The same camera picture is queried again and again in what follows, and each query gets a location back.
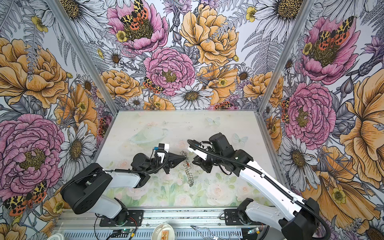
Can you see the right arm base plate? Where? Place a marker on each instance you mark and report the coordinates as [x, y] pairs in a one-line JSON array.
[[234, 217]]

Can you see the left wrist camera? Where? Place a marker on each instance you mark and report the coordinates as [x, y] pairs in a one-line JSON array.
[[161, 152]]

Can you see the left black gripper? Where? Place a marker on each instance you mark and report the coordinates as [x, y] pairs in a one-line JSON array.
[[172, 160]]

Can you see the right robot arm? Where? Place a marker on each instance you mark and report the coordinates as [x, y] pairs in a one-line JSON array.
[[296, 217]]

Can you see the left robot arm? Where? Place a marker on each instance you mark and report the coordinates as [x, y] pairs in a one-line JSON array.
[[84, 193]]

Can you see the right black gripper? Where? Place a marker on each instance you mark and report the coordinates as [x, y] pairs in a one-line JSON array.
[[203, 164]]

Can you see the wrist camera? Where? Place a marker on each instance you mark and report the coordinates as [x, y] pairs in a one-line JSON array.
[[198, 151], [161, 152]]

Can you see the green circuit board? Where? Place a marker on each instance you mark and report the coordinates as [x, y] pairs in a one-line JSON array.
[[123, 233]]

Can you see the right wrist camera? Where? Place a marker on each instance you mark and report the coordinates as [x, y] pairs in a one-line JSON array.
[[198, 151]]

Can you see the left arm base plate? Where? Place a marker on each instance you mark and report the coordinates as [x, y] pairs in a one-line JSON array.
[[129, 218]]

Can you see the white round dish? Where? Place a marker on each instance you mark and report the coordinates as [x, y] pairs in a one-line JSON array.
[[163, 232]]

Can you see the aluminium front rail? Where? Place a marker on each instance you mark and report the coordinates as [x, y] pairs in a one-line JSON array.
[[180, 217]]

